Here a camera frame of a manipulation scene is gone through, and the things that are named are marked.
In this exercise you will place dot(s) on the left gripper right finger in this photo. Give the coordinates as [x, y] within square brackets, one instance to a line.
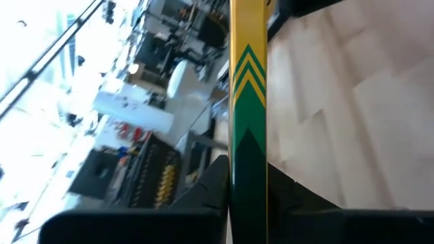
[322, 227]

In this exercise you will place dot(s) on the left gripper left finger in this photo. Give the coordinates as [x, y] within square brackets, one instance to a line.
[169, 227]

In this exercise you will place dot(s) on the black plastic mesh basket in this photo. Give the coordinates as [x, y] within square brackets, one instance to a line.
[149, 176]

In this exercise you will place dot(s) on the black background box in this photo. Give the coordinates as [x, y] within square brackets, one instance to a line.
[93, 174]

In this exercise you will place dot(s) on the white mushroom-shaped lamp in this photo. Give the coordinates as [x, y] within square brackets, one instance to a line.
[178, 79]

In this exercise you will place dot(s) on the black overhead light bar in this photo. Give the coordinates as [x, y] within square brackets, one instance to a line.
[32, 74]

